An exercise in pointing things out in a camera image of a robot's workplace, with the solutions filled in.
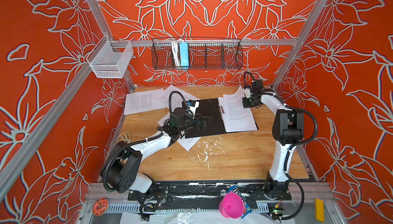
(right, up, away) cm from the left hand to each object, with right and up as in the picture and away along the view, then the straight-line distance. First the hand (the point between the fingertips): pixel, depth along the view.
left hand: (207, 116), depth 80 cm
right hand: (+27, +8, +21) cm, 35 cm away
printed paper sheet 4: (-11, -17, +10) cm, 23 cm away
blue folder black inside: (+5, +3, +28) cm, 28 cm away
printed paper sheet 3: (-45, +8, +30) cm, 55 cm away
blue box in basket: (-13, +36, +10) cm, 39 cm away
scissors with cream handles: (-49, -14, +12) cm, 52 cm away
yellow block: (+51, -42, -11) cm, 67 cm away
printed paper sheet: (+21, -3, +21) cm, 30 cm away
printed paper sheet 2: (+21, -3, +21) cm, 30 cm away
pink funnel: (+9, -37, -17) cm, 41 cm away
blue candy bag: (+17, -41, -12) cm, 46 cm away
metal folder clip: (+12, +1, +23) cm, 26 cm away
